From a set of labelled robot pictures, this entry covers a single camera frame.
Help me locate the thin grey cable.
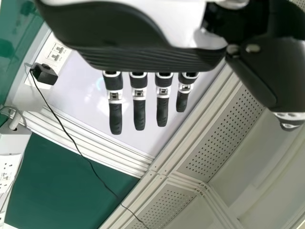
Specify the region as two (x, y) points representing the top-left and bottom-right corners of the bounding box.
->
(0, 105), (15, 118)

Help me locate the perforated white cable duct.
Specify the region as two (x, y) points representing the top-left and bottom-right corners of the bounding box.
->
(175, 82), (267, 183)
(123, 182), (200, 229)

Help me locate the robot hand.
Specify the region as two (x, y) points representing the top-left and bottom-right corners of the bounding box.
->
(34, 0), (305, 136)

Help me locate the white post block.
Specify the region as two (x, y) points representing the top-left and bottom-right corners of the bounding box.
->
(0, 125), (32, 156)

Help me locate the empty white socket strip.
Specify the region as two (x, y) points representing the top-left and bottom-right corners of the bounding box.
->
(0, 152), (24, 215)

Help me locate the black power adapter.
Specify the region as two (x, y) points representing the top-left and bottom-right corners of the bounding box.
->
(29, 62), (59, 86)

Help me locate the thin black adapter cable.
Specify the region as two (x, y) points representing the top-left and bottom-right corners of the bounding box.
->
(24, 62), (154, 229)

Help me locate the corrugated grey hose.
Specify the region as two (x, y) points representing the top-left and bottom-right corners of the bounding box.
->
(9, 107), (24, 131)

